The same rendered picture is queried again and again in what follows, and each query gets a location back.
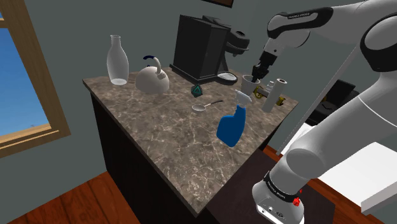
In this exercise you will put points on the dark cabinet with marble top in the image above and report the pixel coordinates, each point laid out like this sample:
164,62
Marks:
124,161

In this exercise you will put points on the clear glass bottle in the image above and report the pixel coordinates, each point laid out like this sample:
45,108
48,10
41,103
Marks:
118,63

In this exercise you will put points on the teal polyhedron die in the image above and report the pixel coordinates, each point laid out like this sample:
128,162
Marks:
196,91

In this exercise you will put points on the brass tap-shaped object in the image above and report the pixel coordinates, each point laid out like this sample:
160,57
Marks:
258,91

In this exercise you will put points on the small grey bottle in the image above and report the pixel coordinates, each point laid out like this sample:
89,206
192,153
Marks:
270,86

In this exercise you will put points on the blue spray bottle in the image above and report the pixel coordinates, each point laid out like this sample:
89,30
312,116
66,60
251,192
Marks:
231,127

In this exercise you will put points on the small metal ladle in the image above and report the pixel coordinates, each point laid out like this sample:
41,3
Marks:
199,107

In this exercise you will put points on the white paper towel roll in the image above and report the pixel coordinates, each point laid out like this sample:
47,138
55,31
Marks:
273,96

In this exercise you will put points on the black coffee machine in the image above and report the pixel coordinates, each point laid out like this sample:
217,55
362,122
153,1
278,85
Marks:
198,46

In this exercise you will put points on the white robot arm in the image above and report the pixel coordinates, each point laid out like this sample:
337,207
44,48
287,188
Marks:
341,130

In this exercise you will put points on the white cup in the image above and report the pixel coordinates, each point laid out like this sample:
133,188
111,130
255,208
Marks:
247,86

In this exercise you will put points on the dark robot stand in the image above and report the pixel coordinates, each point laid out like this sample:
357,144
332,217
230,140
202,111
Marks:
235,192

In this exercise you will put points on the white bed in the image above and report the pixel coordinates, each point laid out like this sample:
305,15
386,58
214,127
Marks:
359,173

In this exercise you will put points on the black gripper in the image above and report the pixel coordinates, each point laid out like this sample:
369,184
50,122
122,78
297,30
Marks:
266,59

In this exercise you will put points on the wooden framed window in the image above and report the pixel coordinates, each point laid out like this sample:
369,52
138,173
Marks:
18,93

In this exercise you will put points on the dark framed wall picture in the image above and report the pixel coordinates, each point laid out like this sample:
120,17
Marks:
221,2

